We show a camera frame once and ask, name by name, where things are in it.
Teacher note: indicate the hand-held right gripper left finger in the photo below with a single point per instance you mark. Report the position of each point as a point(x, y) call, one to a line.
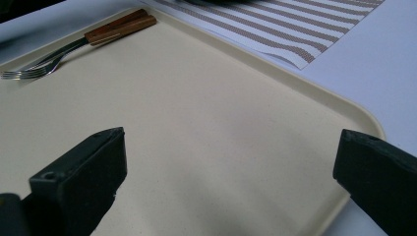
point(85, 177)

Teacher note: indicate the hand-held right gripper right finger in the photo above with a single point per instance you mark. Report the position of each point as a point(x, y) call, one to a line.
point(377, 173)

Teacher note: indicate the beige plastic tray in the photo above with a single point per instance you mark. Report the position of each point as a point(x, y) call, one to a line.
point(209, 114)

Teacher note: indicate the white table board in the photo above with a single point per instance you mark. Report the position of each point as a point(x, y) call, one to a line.
point(377, 72)

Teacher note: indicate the striped placemat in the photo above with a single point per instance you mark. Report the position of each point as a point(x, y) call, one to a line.
point(278, 29)

